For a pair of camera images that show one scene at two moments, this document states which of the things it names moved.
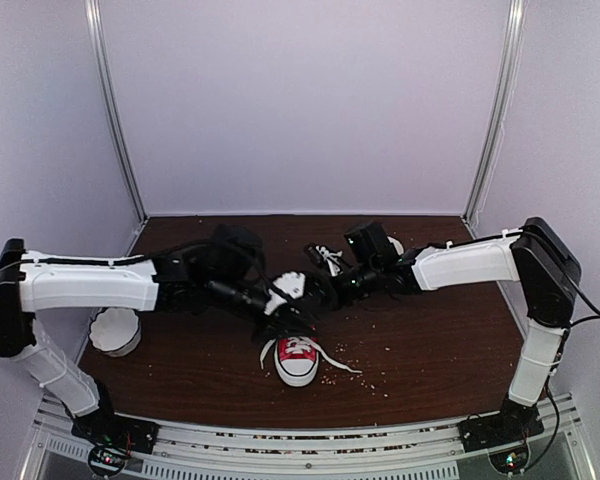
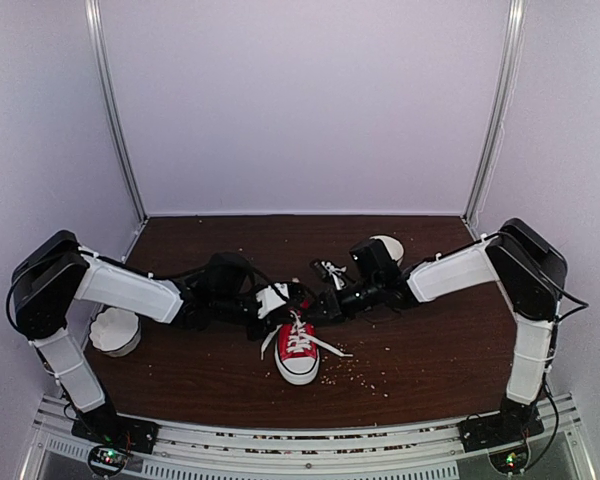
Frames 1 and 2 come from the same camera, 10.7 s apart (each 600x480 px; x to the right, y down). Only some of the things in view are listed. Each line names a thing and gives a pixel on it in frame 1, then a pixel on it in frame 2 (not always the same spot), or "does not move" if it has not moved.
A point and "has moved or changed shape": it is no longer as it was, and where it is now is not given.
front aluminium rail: (432, 452) does not move
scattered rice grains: (357, 362) does not move
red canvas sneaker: (296, 360) does not move
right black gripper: (330, 299) → (331, 304)
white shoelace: (302, 344) has moved or changed shape
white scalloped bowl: (115, 331) does not move
